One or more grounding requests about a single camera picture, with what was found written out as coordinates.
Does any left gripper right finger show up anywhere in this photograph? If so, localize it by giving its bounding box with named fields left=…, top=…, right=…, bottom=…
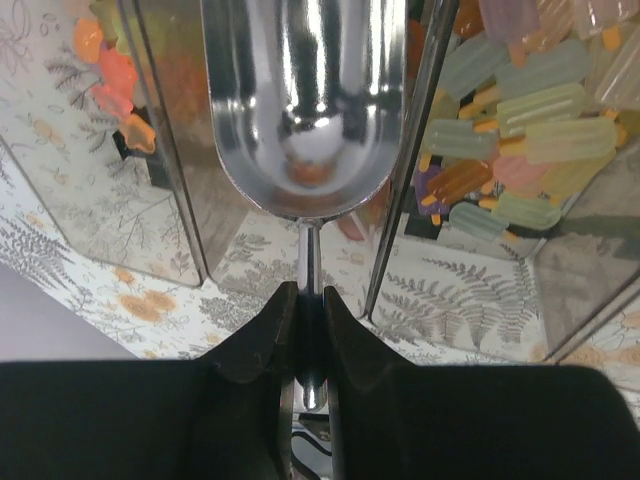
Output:
left=324, top=288, right=639, bottom=479

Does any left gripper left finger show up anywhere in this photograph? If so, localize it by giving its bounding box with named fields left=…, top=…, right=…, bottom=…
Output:
left=1, top=282, right=297, bottom=479

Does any clear compartment candy box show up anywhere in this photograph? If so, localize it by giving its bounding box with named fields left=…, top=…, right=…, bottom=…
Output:
left=0, top=0, right=640, bottom=361

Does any metal candy scoop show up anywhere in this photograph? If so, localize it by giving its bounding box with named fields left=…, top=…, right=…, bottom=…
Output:
left=200, top=1, right=407, bottom=412

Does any floral table mat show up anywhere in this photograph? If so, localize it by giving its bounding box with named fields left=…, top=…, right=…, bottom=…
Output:
left=0, top=0, right=640, bottom=391

